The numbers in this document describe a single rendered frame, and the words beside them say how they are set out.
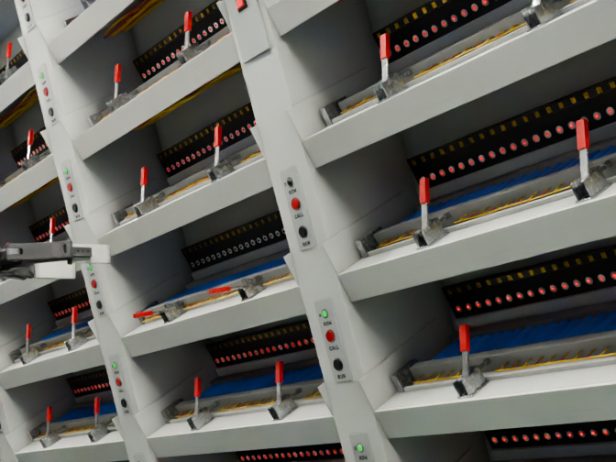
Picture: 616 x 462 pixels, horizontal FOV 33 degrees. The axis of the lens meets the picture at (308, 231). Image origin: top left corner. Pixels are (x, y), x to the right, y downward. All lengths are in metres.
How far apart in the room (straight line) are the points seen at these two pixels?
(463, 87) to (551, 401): 0.39
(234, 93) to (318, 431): 0.69
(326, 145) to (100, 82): 0.82
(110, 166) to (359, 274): 0.83
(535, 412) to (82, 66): 1.26
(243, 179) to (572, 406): 0.66
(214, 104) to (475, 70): 0.87
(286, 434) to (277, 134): 0.49
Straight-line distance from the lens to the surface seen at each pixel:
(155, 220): 1.91
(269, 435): 1.75
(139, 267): 2.15
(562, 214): 1.22
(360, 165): 1.59
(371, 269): 1.46
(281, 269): 1.69
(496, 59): 1.26
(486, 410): 1.37
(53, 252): 1.64
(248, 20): 1.60
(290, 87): 1.55
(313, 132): 1.54
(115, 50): 2.26
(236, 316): 1.75
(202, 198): 1.77
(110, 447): 2.26
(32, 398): 2.77
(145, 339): 2.03
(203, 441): 1.94
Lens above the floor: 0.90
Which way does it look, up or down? 4 degrees up
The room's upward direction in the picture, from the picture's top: 15 degrees counter-clockwise
